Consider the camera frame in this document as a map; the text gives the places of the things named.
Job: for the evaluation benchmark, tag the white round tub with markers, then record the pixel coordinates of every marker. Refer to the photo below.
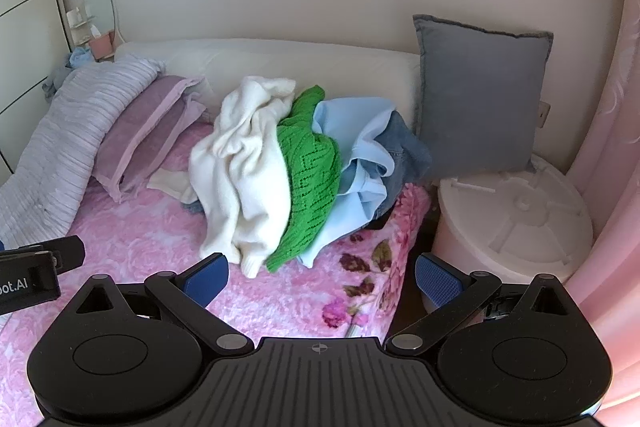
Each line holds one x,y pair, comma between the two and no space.
515,217

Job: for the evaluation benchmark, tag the pink rose blanket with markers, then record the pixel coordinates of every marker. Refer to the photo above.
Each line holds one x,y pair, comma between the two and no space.
150,237

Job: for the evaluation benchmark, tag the small white shelf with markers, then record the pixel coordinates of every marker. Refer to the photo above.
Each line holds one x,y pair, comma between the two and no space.
79,27

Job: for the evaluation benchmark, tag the white long pillow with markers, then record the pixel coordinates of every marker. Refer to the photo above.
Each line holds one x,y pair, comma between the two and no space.
300,62

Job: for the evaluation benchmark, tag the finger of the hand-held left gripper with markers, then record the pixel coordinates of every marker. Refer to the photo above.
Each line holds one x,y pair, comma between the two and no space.
67,252

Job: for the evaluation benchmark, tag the grey square cushion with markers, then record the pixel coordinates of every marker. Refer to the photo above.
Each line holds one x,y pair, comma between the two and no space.
475,97

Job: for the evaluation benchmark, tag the lilac striped quilt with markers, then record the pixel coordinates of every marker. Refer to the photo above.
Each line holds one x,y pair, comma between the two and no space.
60,142

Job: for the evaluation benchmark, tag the beige cloth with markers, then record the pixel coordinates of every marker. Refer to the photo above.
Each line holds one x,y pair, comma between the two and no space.
167,184

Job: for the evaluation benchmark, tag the beige wall socket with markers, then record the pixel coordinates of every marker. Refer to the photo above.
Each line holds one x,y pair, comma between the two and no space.
544,114

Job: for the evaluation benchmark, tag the light blue garment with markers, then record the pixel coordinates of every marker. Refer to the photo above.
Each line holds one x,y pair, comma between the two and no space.
350,117

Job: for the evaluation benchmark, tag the cream fluffy sweater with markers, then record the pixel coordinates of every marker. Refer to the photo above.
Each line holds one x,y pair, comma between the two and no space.
245,187

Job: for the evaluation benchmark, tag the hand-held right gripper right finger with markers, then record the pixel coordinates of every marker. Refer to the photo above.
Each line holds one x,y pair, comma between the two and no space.
440,279

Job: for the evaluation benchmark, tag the blue denim jeans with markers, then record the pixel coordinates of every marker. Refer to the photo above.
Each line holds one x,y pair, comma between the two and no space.
400,142

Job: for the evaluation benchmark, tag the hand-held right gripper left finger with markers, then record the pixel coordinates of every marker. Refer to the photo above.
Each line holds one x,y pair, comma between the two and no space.
207,279

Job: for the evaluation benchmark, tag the purple pillow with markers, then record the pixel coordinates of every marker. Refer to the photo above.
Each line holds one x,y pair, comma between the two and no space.
145,132

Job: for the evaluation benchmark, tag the pink box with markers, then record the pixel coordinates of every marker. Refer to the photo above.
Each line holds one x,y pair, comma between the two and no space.
101,45

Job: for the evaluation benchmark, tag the green knit sweater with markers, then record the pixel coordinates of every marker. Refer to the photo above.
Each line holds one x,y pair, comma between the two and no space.
305,167

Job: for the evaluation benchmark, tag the blue grey cloth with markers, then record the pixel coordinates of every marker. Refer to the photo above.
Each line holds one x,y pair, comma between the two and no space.
77,57

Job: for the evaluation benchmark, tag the white wardrobe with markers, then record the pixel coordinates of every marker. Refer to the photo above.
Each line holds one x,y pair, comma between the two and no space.
25,32

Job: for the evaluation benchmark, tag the pink curtain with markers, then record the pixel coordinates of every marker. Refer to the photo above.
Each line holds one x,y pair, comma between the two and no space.
610,157

